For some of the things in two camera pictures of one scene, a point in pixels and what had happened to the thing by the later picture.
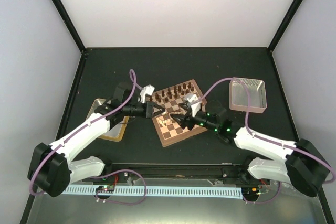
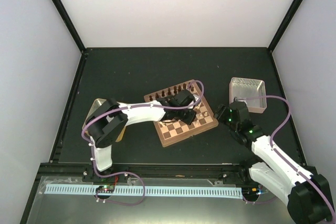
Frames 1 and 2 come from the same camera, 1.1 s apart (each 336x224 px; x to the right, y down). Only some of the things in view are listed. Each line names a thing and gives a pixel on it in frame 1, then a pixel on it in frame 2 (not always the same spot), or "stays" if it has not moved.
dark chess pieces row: [173, 93] stays
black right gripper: [184, 118] -> [220, 114]
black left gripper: [148, 111] -> [189, 120]
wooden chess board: [170, 132] stays
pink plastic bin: [238, 95] stays
